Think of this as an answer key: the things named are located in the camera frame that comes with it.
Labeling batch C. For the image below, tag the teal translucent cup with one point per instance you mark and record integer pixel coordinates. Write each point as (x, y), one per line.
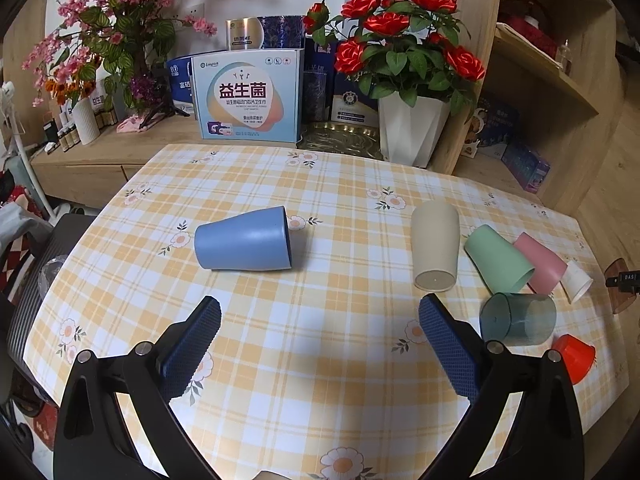
(518, 319)

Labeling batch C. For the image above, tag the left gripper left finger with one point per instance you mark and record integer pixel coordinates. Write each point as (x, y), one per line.
(92, 440)

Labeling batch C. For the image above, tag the pink plastic cup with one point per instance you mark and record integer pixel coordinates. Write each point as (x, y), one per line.
(549, 268)

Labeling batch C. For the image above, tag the blue plastic cup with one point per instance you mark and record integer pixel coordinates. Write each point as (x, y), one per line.
(256, 241)

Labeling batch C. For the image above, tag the white ribbed vase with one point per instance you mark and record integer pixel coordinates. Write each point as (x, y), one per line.
(85, 121)

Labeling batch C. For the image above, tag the red rose bouquet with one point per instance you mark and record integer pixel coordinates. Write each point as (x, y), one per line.
(457, 71)

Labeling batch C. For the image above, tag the blue white carton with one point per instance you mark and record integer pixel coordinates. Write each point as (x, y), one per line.
(180, 83)

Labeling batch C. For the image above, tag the black white food box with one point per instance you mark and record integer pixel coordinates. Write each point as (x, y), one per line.
(485, 129)

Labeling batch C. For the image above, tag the glass perfume bottle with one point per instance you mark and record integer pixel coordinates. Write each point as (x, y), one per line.
(564, 57)

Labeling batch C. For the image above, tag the green plastic cup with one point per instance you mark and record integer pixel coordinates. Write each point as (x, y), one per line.
(502, 267)

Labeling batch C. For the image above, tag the gold decorative tray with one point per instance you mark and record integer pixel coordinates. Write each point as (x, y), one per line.
(334, 137)

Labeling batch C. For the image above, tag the wooden shelf unit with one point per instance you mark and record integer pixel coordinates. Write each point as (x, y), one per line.
(567, 118)

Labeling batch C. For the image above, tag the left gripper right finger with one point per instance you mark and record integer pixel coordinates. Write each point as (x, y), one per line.
(545, 440)

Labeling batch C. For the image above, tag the low wooden cabinet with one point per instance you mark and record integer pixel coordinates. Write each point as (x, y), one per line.
(100, 164)

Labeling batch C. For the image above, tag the silver blue box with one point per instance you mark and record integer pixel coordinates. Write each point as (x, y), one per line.
(266, 32)

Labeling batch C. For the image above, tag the white plastic cup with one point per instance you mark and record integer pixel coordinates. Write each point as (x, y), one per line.
(575, 282)

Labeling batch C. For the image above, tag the purple small box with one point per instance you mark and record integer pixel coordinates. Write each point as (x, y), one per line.
(526, 166)

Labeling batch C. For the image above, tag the white faceted vase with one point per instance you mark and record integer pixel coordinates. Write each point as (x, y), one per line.
(409, 134)

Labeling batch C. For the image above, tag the pink blossom arrangement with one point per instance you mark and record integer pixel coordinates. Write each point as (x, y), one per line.
(129, 39)

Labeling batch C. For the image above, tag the yellow plaid tablecloth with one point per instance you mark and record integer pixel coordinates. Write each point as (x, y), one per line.
(321, 371)

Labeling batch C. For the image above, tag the brown translucent cup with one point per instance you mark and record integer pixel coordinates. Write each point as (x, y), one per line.
(620, 299)

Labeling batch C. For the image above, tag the red gift basket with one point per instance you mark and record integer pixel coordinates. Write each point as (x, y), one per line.
(530, 20)

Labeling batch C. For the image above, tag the beige plastic cup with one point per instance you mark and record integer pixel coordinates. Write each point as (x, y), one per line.
(435, 242)

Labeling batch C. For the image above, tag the light blue probiotic box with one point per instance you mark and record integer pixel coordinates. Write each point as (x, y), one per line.
(248, 95)

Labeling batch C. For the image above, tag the red plastic cup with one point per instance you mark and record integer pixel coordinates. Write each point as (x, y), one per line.
(578, 356)

